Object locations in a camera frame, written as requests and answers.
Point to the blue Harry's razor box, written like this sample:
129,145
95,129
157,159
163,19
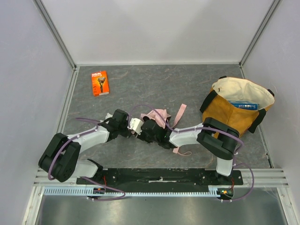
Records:
247,105

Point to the white slotted cable duct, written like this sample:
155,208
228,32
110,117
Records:
96,191

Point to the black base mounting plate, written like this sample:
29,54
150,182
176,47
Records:
164,179

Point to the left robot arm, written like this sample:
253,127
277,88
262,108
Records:
61,157

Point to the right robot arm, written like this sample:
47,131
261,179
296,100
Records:
218,138

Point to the orange canvas tote bag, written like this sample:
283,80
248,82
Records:
218,105

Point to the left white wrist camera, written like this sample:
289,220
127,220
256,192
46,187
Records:
108,116

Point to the orange Gillette razor box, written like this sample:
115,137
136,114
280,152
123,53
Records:
100,84

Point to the pink folding umbrella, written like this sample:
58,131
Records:
161,117

